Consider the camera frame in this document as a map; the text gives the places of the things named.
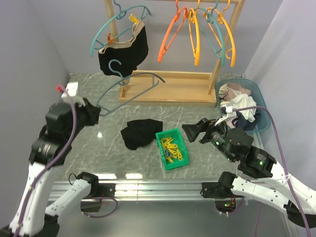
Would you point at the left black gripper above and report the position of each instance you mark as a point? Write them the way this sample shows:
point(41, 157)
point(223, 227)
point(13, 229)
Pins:
point(93, 112)

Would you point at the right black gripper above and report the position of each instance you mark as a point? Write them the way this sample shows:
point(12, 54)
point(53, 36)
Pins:
point(191, 131)

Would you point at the teal hanger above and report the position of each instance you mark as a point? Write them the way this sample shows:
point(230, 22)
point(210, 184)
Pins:
point(115, 12)
point(214, 18)
point(124, 81)

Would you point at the black underwear front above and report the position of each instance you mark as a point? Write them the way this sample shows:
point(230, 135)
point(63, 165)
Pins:
point(140, 132)

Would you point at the black underwear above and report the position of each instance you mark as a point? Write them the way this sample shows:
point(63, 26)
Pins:
point(124, 57)
point(140, 132)

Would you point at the white underwear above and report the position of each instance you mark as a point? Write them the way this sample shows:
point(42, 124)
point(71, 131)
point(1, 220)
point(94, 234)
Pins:
point(245, 101)

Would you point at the orange clothes hanger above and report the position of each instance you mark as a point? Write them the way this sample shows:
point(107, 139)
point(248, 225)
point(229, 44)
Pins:
point(173, 29)

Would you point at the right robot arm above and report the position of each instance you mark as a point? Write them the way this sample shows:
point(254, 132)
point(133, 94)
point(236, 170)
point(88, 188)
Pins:
point(282, 191)

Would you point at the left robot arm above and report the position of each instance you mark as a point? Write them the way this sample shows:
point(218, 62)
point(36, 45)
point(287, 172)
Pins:
point(47, 160)

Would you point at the navy underwear in basket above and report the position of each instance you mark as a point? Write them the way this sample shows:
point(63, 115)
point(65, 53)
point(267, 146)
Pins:
point(241, 122)

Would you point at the beige underwear in basket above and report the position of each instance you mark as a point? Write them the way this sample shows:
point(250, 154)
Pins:
point(230, 90)

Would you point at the black underwear back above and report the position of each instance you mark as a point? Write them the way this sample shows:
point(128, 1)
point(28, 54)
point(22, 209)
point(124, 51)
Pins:
point(124, 57)

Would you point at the yellow hanger left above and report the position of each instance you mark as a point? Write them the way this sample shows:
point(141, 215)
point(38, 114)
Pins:
point(194, 32)

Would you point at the yellow clothespin on teal hanger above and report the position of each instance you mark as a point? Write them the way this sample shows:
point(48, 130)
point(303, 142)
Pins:
point(133, 19)

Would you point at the yellow clothespins in bin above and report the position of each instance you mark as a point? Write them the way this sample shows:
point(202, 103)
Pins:
point(173, 148)

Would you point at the green plastic bin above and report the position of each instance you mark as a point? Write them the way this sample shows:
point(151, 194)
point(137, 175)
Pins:
point(176, 135)

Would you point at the wooden clothes rack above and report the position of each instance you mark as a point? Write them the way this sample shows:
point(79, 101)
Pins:
point(184, 88)

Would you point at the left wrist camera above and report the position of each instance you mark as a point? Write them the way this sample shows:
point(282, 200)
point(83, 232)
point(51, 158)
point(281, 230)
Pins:
point(71, 92)

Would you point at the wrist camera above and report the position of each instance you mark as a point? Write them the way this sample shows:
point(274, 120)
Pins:
point(227, 113)
point(71, 92)

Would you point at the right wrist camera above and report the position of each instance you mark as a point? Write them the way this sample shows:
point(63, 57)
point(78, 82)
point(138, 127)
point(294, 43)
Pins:
point(227, 113)

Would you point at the aluminium mounting rail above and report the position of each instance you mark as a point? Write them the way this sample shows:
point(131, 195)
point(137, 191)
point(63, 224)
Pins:
point(139, 208)

